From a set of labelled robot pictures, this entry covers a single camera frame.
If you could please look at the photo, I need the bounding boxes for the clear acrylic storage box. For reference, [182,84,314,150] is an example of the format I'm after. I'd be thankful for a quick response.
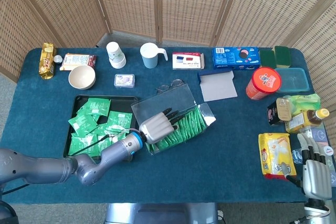
[130,82,217,156]

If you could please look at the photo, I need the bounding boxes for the clear plastic wipes pack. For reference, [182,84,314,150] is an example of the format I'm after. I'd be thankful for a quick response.
[113,73,135,89]

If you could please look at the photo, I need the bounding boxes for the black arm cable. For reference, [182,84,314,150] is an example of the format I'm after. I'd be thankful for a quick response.
[69,129,134,157]

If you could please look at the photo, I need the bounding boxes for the green wet wipes pack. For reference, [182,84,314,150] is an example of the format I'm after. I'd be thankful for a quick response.
[282,93,321,116]

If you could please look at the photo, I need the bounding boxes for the clear crumpled plastic bottle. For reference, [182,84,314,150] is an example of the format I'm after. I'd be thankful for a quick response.
[291,148,305,164]

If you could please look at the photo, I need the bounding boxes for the orange canister red lid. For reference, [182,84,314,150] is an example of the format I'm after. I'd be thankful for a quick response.
[245,67,282,101]

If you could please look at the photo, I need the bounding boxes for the thin dark eyeglasses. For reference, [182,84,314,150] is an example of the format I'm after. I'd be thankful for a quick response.
[156,79,184,95]

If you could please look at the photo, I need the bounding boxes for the blue white carton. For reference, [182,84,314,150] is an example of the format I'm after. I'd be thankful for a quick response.
[197,69,238,102]

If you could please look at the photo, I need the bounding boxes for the yellow snack bag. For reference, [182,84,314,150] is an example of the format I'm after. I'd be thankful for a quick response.
[258,132,297,180]

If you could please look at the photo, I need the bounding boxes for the yellow bottle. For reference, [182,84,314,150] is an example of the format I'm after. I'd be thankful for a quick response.
[285,108,330,134]

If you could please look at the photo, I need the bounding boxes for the floral paper cup stack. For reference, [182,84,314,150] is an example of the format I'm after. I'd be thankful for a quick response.
[106,41,127,69]

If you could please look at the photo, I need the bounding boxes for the blue table cloth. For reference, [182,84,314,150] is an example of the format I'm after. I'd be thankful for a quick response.
[0,47,328,204]

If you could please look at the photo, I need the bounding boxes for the wicker folding screen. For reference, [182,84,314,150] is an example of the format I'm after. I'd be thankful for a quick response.
[0,0,336,130]

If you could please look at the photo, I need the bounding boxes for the light blue handled mug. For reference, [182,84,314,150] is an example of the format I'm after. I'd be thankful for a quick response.
[139,42,169,69]

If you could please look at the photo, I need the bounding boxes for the blue cookie box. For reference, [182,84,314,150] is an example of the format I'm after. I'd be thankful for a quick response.
[212,46,261,70]

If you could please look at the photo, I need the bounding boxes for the dark tin gold lid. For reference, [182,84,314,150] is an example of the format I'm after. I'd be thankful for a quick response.
[267,97,293,125]

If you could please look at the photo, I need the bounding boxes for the cream bowl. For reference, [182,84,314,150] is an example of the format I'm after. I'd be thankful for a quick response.
[68,65,96,90]

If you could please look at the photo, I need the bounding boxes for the white and maroon food package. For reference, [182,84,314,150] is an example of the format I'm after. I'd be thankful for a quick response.
[59,53,97,71]

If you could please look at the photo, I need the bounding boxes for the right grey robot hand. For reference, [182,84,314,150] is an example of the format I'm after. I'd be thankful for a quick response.
[282,132,333,200]

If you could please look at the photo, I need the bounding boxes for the gold biscuit pack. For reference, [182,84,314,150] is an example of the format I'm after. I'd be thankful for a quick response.
[38,42,57,80]

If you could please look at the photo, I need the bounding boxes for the teal lidded food container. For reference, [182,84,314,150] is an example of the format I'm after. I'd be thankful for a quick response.
[274,67,310,93]

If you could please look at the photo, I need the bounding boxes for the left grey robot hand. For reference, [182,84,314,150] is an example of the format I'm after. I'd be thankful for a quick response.
[138,107,182,145]

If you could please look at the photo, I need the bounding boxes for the grey robot torso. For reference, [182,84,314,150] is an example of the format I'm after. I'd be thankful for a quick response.
[104,202,219,224]

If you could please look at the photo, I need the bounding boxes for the green yellow sponge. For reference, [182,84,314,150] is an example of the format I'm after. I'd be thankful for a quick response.
[274,46,292,69]
[259,49,277,69]

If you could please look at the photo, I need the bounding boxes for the light blue printed pack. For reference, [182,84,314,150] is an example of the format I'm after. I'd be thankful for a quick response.
[306,126,336,190]

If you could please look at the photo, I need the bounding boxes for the black plastic tray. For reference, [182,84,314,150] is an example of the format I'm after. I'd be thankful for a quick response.
[62,94,140,159]

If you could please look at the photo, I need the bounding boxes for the white box red blue print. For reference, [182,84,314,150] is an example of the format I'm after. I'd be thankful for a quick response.
[172,52,205,70]

